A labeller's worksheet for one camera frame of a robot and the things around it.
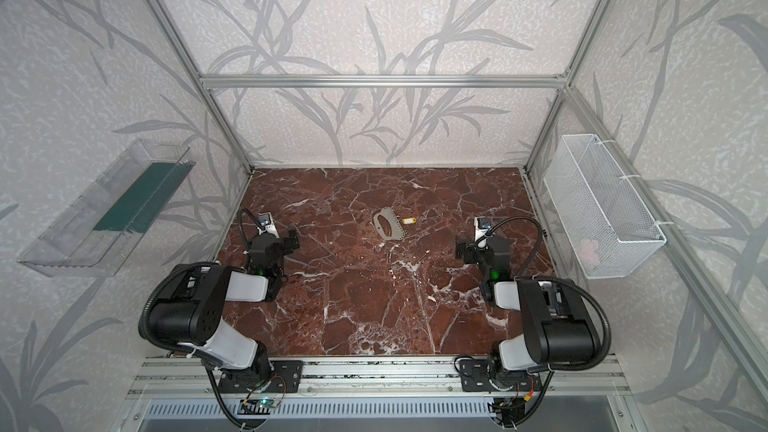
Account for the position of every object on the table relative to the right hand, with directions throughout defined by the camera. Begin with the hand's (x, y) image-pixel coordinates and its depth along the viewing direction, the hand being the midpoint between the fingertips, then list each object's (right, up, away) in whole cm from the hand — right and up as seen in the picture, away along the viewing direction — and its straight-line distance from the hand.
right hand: (474, 226), depth 94 cm
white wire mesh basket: (+20, +2, -34) cm, 39 cm away
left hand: (-62, +2, 0) cm, 62 cm away
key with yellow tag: (-20, +1, +11) cm, 23 cm away
